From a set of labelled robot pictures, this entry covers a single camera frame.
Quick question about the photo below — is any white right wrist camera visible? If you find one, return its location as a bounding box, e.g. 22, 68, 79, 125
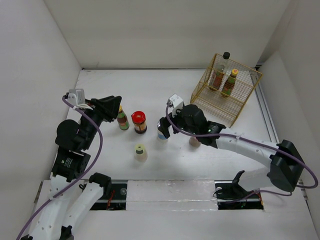
167, 94, 184, 110

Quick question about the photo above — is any red lid sauce jar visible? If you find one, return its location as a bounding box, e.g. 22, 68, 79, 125
131, 110, 147, 134

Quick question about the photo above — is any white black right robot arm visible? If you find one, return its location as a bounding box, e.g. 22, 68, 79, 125
157, 104, 306, 202

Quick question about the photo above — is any green label sauce bottle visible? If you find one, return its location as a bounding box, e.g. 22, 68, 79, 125
117, 105, 130, 131

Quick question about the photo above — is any yellow cap spice shaker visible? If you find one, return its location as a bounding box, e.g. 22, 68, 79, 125
134, 143, 148, 162

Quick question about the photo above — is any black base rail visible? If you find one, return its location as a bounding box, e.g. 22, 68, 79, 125
33, 181, 308, 212

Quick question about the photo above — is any dark soy sauce bottle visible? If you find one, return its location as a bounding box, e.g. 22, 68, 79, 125
209, 52, 230, 91

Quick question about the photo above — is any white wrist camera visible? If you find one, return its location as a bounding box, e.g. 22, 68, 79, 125
167, 94, 184, 110
67, 88, 86, 106

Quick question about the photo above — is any yellow wire basket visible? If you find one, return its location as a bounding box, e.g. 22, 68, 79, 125
190, 51, 263, 127

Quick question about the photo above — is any silver cap blue shaker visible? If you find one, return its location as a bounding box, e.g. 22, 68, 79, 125
157, 121, 168, 143

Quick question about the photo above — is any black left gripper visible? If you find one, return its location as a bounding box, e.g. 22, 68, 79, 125
79, 94, 122, 149

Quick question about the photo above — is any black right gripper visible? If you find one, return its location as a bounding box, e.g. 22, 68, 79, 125
158, 106, 199, 138

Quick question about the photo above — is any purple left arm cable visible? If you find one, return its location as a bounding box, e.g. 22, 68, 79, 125
15, 96, 104, 240

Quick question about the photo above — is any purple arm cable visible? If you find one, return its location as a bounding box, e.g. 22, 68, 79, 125
15, 96, 104, 240
165, 103, 319, 205

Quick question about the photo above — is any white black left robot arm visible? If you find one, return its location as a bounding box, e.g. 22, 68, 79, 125
17, 92, 122, 240

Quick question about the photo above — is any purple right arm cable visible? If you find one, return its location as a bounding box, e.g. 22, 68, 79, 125
165, 103, 319, 205

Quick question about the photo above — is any yellow cap green sauce bottle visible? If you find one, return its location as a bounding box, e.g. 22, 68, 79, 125
221, 68, 239, 98

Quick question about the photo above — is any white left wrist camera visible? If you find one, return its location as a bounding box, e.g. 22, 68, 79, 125
67, 88, 86, 106

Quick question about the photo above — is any pink cap spice shaker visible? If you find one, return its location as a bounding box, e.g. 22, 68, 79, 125
189, 137, 201, 148

